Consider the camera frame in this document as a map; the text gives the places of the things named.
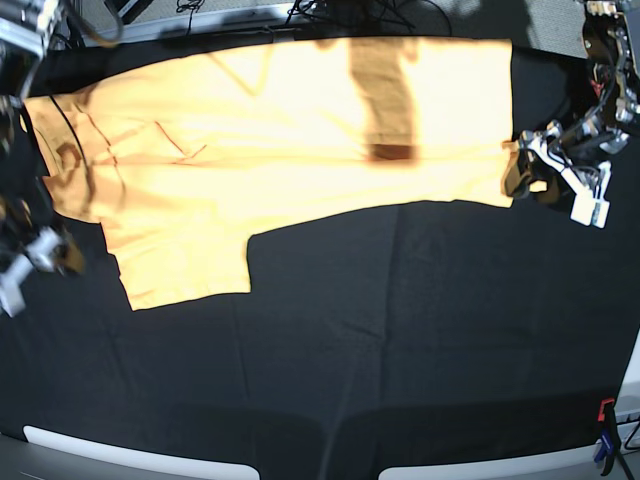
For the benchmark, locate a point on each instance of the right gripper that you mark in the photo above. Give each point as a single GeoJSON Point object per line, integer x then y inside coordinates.
{"type": "Point", "coordinates": [48, 252]}

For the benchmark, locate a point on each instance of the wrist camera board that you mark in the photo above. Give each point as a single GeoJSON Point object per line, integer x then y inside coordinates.
{"type": "Point", "coordinates": [12, 300]}
{"type": "Point", "coordinates": [590, 211]}

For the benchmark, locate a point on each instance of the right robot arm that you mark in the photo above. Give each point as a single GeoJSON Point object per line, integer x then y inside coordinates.
{"type": "Point", "coordinates": [29, 226]}

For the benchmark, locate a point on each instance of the white bar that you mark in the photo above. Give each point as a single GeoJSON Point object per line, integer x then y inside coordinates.
{"type": "Point", "coordinates": [137, 459]}
{"type": "Point", "coordinates": [494, 469]}

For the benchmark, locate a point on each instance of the white front bar right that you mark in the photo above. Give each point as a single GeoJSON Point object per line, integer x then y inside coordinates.
{"type": "Point", "coordinates": [494, 469]}

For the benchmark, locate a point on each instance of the black table cloth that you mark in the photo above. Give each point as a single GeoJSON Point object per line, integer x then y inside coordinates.
{"type": "Point", "coordinates": [415, 334]}

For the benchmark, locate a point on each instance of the white front bar left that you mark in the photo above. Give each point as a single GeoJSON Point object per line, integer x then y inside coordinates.
{"type": "Point", "coordinates": [137, 459]}

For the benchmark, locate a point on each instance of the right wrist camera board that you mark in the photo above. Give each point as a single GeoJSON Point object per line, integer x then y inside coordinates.
{"type": "Point", "coordinates": [12, 300]}

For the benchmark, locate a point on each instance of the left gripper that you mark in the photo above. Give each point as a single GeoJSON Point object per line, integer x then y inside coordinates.
{"type": "Point", "coordinates": [552, 162]}

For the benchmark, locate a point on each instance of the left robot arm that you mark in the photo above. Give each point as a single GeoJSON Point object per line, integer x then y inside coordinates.
{"type": "Point", "coordinates": [610, 36]}

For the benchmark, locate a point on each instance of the yellow t-shirt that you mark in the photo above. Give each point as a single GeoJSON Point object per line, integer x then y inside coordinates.
{"type": "Point", "coordinates": [181, 162]}

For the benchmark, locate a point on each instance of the black box device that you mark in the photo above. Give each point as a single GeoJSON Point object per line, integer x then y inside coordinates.
{"type": "Point", "coordinates": [129, 10]}

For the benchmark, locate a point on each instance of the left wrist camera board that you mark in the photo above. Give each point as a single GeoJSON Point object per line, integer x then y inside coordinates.
{"type": "Point", "coordinates": [590, 211]}

